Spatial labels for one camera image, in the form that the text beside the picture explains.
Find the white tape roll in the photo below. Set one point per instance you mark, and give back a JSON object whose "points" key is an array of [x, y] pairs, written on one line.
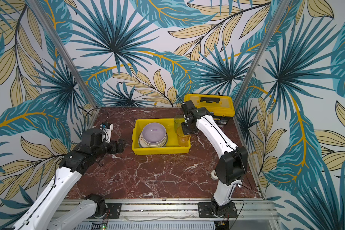
{"points": [[214, 175]]}

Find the green bowl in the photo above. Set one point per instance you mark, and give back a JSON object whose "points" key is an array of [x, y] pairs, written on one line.
{"points": [[145, 144]]}

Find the orange sunburst plate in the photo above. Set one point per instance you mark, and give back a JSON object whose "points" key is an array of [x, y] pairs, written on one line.
{"points": [[139, 140]]}

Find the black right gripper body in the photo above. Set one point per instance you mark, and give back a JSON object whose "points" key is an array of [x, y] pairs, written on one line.
{"points": [[187, 128]]}

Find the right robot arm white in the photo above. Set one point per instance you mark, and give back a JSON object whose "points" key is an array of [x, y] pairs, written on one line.
{"points": [[233, 160]]}

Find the yellow plastic bin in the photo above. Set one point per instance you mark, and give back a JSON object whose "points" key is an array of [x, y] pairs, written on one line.
{"points": [[172, 145]]}

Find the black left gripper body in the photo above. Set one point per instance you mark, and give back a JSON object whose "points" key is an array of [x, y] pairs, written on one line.
{"points": [[113, 146]]}

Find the grey bowl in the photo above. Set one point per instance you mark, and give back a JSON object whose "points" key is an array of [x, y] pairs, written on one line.
{"points": [[154, 132]]}

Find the blue translucent plastic cup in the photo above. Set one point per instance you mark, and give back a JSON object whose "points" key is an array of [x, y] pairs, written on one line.
{"points": [[178, 120]]}

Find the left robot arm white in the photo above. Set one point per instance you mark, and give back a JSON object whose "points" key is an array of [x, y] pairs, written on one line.
{"points": [[54, 189]]}

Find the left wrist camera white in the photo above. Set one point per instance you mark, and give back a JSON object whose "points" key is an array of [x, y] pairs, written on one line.
{"points": [[107, 128]]}

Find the yellow black toolbox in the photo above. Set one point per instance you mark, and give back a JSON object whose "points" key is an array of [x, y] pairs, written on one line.
{"points": [[220, 107]]}

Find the metal base rail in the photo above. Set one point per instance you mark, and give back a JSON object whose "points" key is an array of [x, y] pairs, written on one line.
{"points": [[188, 209]]}

